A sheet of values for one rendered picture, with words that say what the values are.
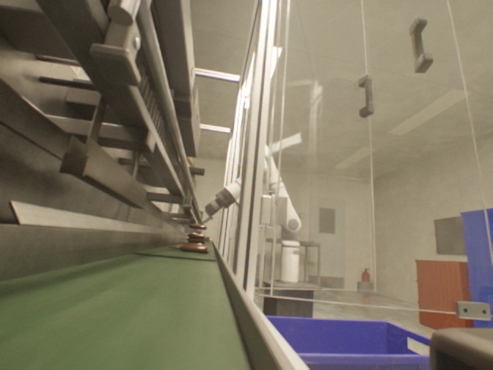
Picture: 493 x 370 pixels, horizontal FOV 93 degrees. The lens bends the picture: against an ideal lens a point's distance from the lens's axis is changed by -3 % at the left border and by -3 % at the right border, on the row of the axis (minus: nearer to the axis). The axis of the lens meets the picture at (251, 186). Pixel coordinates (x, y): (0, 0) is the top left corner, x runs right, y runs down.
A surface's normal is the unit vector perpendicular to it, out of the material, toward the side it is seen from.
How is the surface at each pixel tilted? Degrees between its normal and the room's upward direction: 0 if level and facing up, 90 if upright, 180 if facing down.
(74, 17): 180
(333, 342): 90
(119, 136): 90
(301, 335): 90
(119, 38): 90
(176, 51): 180
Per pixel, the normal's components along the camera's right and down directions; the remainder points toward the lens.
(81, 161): 0.17, -0.24
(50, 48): -0.08, 0.96
